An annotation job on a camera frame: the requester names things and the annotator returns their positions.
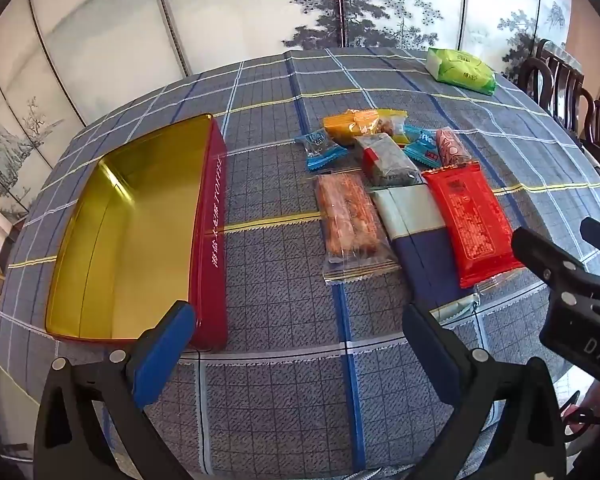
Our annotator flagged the blue candy packet round print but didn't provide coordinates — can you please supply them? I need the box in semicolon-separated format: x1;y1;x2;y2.
294;127;348;170

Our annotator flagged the ink painting folding screen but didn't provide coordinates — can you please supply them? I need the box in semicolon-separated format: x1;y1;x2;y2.
0;0;581;221

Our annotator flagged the red snack packet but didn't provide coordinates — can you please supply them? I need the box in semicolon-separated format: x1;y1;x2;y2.
421;160;526;290

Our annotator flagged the grey plaid tablecloth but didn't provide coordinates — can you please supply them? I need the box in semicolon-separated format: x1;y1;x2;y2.
0;46;600;480

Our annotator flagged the clear dark seaweed snack packet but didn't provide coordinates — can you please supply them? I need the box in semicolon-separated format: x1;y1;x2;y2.
355;133;423;188

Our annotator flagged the clear yellow-ended snack wrapper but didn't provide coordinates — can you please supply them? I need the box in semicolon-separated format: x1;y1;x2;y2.
352;109;416;146

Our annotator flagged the grey and navy snack packet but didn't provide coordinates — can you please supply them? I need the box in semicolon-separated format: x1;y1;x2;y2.
370;183;481;323

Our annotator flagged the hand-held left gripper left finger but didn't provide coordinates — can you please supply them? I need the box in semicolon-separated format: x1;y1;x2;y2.
32;301;198;480

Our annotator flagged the clear peanut brittle packet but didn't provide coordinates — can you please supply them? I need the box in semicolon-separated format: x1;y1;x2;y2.
314;172;401;283

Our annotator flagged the red tin box gold interior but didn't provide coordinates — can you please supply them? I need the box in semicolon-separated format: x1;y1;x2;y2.
45;113;229;353

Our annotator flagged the pink white snack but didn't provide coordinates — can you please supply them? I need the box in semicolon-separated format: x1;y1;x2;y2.
435;126;468;168

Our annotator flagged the blue candy packet red mark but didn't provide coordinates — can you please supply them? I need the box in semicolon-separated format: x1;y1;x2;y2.
402;127;443;167

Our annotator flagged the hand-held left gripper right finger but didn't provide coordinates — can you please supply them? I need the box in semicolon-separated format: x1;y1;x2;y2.
402;302;568;480

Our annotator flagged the orange snack packet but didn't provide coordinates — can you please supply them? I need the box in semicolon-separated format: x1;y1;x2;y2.
322;109;376;147

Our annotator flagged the green tissue pack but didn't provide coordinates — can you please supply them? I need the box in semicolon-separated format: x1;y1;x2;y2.
426;47;497;97

